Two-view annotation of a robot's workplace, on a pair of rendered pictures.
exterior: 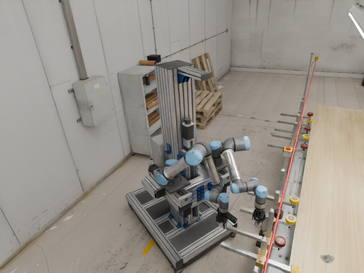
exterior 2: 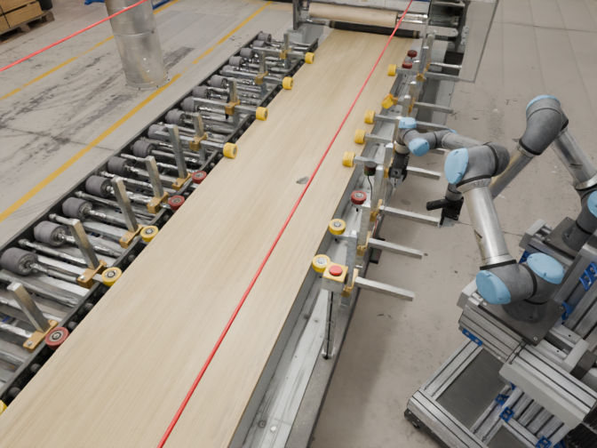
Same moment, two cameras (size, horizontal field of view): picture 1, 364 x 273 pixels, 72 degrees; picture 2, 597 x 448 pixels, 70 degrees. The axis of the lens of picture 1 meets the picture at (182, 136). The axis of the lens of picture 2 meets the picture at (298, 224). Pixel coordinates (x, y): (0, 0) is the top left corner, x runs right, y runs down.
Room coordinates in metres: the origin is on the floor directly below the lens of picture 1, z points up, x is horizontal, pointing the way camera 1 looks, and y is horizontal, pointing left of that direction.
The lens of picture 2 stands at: (2.90, -1.26, 2.32)
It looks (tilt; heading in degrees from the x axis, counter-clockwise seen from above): 43 degrees down; 171
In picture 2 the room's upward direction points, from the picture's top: straight up
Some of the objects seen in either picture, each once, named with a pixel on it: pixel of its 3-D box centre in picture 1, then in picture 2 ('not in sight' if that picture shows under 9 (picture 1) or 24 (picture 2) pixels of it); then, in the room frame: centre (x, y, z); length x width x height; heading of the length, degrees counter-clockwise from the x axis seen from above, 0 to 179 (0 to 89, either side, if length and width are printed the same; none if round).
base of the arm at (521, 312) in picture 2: (214, 158); (528, 297); (2.11, -0.32, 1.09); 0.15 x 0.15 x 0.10
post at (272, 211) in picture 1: (268, 232); (374, 204); (1.33, -0.62, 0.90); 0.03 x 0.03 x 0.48; 61
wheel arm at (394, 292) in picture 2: (270, 198); (363, 284); (1.76, -0.79, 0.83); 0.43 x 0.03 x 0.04; 61
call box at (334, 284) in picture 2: (287, 152); (335, 278); (1.99, -0.99, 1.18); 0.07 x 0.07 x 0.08; 61
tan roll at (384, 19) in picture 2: not in sight; (374, 16); (-0.99, 0.06, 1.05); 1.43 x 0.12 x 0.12; 61
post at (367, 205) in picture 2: (274, 212); (362, 241); (1.55, -0.74, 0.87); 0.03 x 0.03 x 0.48; 61
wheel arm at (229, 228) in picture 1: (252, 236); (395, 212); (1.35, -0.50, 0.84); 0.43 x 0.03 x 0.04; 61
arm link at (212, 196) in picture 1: (212, 195); not in sight; (1.53, -0.21, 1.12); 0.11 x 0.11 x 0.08; 60
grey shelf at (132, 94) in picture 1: (150, 109); not in sight; (4.30, 0.55, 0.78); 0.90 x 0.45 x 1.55; 152
